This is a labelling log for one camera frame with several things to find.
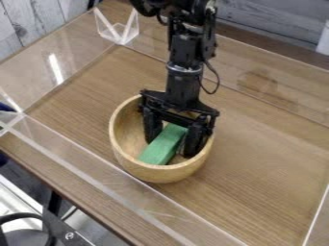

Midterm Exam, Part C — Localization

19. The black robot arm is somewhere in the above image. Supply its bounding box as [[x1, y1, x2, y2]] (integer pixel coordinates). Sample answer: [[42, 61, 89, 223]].
[[129, 0, 220, 158]]

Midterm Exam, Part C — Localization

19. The white object at right edge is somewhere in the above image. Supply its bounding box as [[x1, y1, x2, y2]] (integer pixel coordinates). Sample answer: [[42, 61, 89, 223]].
[[316, 19, 329, 56]]

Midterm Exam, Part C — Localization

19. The blue object at left edge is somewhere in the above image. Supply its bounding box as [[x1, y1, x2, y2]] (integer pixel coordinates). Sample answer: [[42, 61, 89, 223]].
[[0, 102, 16, 112]]

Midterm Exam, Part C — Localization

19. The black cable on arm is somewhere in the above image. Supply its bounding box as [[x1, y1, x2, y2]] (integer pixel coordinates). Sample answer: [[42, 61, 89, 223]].
[[197, 59, 221, 95]]

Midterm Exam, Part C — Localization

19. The clear acrylic enclosure wall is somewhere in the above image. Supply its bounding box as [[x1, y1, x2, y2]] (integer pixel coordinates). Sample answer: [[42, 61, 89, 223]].
[[0, 6, 329, 246]]

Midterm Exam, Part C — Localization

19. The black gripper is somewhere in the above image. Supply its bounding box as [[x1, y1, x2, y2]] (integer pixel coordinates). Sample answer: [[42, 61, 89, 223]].
[[141, 62, 220, 158]]

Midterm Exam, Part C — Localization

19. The black metal bracket with screw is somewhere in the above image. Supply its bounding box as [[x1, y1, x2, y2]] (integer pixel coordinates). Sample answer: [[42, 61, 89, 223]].
[[43, 210, 95, 246]]

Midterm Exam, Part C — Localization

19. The brown wooden bowl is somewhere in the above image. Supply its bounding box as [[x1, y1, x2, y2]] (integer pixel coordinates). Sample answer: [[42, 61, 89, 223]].
[[110, 95, 214, 184]]

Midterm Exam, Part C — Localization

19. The black cable lower left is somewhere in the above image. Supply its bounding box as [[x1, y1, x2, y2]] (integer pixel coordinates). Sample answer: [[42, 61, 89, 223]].
[[0, 212, 57, 246]]

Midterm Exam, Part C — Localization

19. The green rectangular block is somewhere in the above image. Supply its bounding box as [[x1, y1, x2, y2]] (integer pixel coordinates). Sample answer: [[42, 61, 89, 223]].
[[138, 124, 188, 165]]

